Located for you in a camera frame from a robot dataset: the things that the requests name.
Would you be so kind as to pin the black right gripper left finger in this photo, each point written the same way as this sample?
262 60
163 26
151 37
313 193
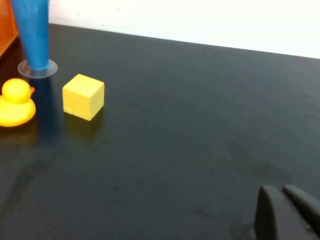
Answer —
272 220

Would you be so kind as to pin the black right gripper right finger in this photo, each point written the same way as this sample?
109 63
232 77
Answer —
305 202

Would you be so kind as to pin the yellow rubber duck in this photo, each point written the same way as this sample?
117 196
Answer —
16 105

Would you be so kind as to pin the orange plastic cutlery holder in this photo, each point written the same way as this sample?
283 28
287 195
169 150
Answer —
6 30

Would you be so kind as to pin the yellow foam cube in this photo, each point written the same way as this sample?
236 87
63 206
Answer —
81 98

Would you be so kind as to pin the blue paper cone cup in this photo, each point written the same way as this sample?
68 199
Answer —
33 37

